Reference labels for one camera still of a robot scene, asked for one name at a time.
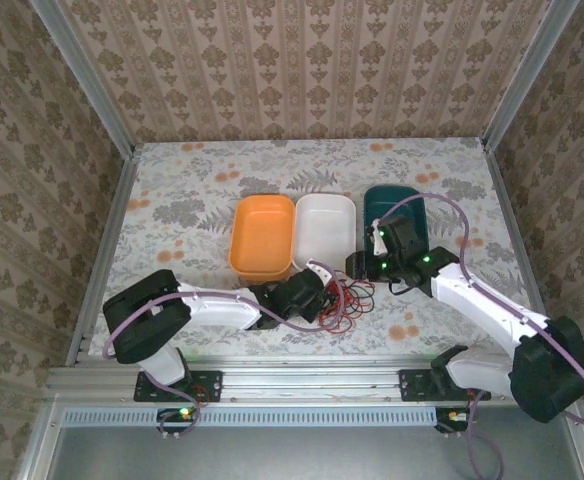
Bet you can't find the black thin cable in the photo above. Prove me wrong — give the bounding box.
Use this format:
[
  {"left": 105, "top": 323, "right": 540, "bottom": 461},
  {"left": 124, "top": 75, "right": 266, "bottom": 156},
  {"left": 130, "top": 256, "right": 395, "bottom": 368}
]
[{"left": 340, "top": 279, "right": 376, "bottom": 322}]

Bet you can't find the teal plastic bin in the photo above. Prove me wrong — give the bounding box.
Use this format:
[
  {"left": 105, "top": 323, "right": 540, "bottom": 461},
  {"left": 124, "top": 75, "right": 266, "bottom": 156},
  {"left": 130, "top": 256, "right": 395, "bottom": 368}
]
[{"left": 362, "top": 184, "right": 431, "bottom": 256}]

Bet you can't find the white plastic bin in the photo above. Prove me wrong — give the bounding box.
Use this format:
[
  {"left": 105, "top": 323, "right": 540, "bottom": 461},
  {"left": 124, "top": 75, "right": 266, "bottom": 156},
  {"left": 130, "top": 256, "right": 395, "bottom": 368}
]
[{"left": 291, "top": 193, "right": 358, "bottom": 275}]

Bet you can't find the orange plastic bin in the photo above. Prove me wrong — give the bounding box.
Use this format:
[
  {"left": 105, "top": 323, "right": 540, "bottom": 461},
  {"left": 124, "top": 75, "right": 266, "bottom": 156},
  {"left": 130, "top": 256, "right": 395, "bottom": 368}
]
[{"left": 227, "top": 194, "right": 297, "bottom": 282}]

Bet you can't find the floral table cover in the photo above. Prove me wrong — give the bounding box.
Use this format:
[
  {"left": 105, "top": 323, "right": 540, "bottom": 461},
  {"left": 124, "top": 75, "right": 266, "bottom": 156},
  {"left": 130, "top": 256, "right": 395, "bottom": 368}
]
[{"left": 87, "top": 137, "right": 547, "bottom": 359}]

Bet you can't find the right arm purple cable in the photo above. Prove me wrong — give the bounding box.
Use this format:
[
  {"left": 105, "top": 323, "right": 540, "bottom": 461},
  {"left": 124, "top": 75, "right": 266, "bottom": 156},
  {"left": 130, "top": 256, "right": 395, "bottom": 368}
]
[{"left": 374, "top": 193, "right": 584, "bottom": 480}]

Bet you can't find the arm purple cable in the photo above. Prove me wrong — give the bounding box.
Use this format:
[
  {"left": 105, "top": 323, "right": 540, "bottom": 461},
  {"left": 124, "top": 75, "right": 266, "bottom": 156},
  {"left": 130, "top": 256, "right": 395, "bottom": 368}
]
[
  {"left": 374, "top": 193, "right": 584, "bottom": 480},
  {"left": 102, "top": 258, "right": 346, "bottom": 439}
]

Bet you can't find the aluminium mounting rail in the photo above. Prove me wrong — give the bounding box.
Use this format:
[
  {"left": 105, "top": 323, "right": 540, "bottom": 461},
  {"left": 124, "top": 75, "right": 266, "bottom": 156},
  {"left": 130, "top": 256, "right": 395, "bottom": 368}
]
[{"left": 45, "top": 363, "right": 576, "bottom": 402}]

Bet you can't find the grey slotted cable duct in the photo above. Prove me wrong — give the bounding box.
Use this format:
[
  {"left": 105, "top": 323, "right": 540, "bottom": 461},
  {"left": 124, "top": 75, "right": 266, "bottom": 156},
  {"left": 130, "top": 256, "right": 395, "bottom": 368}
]
[{"left": 63, "top": 405, "right": 437, "bottom": 427}]

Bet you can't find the aluminium side rail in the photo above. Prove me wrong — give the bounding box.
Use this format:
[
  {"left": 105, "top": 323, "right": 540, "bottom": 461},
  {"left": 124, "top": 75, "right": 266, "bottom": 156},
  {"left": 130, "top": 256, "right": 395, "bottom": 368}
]
[
  {"left": 65, "top": 149, "right": 142, "bottom": 367},
  {"left": 480, "top": 139, "right": 559, "bottom": 354}
]

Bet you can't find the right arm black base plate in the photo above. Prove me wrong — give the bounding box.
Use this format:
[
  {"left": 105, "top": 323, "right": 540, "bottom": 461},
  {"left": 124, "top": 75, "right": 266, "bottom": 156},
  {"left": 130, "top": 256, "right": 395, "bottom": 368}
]
[{"left": 399, "top": 368, "right": 479, "bottom": 404}]

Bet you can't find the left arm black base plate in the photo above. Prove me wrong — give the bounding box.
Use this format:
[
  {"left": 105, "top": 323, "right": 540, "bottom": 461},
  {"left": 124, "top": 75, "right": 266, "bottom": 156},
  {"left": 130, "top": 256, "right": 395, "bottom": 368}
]
[{"left": 134, "top": 370, "right": 224, "bottom": 404}]

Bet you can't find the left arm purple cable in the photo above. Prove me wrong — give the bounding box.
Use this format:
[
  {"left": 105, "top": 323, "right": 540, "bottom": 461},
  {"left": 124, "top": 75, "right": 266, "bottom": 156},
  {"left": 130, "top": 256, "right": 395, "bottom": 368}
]
[{"left": 102, "top": 258, "right": 346, "bottom": 439}]

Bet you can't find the aluminium frame post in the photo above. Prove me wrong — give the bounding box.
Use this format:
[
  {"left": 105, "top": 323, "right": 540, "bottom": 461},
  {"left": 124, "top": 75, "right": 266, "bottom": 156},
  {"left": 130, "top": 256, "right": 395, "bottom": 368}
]
[
  {"left": 481, "top": 0, "right": 571, "bottom": 151},
  {"left": 27, "top": 0, "right": 137, "bottom": 157}
]

